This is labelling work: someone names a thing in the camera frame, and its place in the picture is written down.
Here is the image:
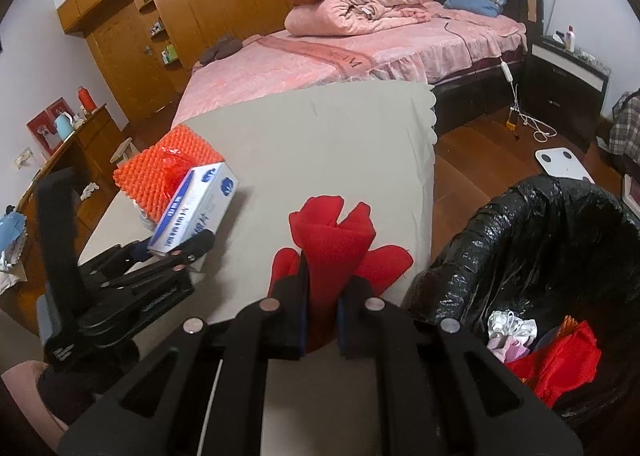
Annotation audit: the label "beige cloth covered table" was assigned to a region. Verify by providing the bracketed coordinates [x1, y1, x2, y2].
[75, 81, 438, 456]

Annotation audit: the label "white scale with red top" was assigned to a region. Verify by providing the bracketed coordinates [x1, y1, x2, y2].
[621, 173, 640, 209]

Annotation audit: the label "brown neck pillow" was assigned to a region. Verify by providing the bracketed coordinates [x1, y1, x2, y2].
[200, 35, 243, 62]

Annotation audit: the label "red sock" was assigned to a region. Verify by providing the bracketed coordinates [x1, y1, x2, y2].
[267, 195, 413, 352]
[505, 320, 602, 409]

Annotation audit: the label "white tissue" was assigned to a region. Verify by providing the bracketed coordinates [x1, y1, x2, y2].
[487, 310, 538, 339]

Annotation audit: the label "pink cloth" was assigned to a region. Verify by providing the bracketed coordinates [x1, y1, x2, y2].
[487, 333, 533, 364]

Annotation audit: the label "white and blue box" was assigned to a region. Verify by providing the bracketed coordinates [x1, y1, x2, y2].
[147, 161, 240, 259]

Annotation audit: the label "white bathroom scale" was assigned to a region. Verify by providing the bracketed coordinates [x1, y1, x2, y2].
[536, 146, 596, 184]

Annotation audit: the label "bed with pink bedding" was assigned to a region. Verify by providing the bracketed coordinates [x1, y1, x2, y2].
[170, 11, 528, 129]

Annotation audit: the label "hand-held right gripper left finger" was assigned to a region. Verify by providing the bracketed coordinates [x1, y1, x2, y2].
[57, 253, 313, 456]

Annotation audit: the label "white floor cable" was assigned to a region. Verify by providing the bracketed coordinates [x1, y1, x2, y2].
[512, 84, 557, 143]

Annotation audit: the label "black bag lined bin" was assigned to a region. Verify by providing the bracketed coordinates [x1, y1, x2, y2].
[402, 175, 640, 442]

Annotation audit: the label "person's left hand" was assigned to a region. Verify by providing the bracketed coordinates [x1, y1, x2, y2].
[36, 358, 103, 429]

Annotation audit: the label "plaid cloth covered chair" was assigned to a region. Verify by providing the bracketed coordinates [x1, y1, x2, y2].
[597, 91, 640, 172]

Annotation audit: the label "red photo frames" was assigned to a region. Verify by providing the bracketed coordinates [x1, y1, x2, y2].
[26, 97, 71, 154]

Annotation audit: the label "folded pink quilt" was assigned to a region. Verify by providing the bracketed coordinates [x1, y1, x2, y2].
[285, 0, 436, 36]

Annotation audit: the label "white wooden stool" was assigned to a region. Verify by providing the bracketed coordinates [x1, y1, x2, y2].
[111, 136, 138, 164]

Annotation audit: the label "light blue kettle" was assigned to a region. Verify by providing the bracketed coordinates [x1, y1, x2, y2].
[54, 112, 76, 143]

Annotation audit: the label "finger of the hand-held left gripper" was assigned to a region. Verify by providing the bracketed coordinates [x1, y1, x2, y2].
[77, 242, 151, 278]
[107, 230, 217, 289]

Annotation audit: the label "red plastic wrapper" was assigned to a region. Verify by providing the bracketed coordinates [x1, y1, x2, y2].
[155, 146, 196, 197]

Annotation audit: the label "dark nightstand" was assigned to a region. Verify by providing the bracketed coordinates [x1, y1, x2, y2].
[525, 34, 611, 152]

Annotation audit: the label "blue cloth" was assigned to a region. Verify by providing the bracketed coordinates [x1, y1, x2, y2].
[0, 213, 26, 244]

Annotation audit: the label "wooden sideboard cabinet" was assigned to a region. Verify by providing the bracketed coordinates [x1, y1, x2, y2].
[0, 104, 126, 297]

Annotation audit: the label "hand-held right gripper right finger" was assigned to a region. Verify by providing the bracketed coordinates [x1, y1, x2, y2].
[337, 279, 583, 456]

